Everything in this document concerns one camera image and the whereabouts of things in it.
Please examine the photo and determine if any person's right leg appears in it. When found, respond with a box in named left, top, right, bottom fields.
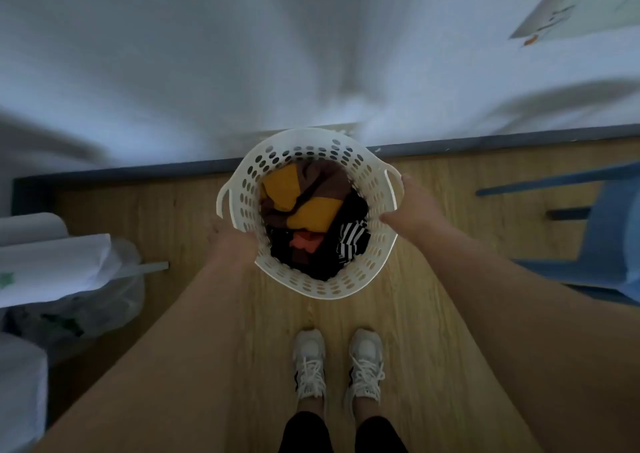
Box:
left=353, top=399, right=409, bottom=453

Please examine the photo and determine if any orange garment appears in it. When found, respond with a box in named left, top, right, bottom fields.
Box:
left=291, top=231, right=326, bottom=254

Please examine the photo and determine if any white box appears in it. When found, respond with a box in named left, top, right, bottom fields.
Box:
left=0, top=333, right=49, bottom=453

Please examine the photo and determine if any white paper roll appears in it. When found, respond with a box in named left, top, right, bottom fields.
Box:
left=0, top=211, right=70, bottom=248

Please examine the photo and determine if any blue plastic chair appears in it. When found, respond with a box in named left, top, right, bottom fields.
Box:
left=475, top=161, right=640, bottom=306

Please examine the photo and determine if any white paper sheet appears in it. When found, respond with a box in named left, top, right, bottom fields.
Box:
left=0, top=234, right=123, bottom=309

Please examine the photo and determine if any person's right hand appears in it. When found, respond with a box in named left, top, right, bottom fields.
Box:
left=379, top=174, right=453, bottom=244

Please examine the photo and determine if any person's left white sneaker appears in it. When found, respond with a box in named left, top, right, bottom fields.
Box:
left=292, top=330, right=328, bottom=401

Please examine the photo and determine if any person's leg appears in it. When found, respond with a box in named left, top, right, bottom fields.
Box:
left=353, top=399, right=409, bottom=453
left=278, top=398, right=335, bottom=453

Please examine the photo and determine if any person's left hand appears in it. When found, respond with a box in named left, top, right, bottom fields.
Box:
left=205, top=216, right=259, bottom=264

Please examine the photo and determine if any black and white striped garment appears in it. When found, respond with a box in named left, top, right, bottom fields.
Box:
left=336, top=220, right=372, bottom=262

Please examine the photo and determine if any person's left leg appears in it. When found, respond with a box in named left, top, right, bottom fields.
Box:
left=278, top=398, right=335, bottom=453

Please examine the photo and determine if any dark grey baseboard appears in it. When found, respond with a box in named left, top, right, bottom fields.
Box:
left=11, top=123, right=640, bottom=216

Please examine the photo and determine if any person's left forearm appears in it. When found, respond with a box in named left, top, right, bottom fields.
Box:
left=35, top=248, right=261, bottom=453

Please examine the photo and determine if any white perforated laundry basket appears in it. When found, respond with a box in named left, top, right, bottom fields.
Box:
left=216, top=127, right=404, bottom=300

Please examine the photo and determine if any wall poster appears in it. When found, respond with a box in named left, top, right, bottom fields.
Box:
left=509, top=0, right=640, bottom=47

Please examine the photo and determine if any person's right forearm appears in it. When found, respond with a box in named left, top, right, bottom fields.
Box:
left=415, top=220, right=640, bottom=453

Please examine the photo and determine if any clear plastic bag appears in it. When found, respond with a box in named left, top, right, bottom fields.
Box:
left=5, top=238, right=146, bottom=363

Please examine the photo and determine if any yellow and brown garment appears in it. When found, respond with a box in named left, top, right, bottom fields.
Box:
left=259, top=161, right=353, bottom=232

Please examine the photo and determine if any person's white sneaker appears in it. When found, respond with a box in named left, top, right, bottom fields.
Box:
left=292, top=330, right=328, bottom=401
left=346, top=329, right=386, bottom=402

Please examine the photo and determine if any person's right white sneaker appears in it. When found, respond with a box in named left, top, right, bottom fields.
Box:
left=346, top=329, right=386, bottom=402

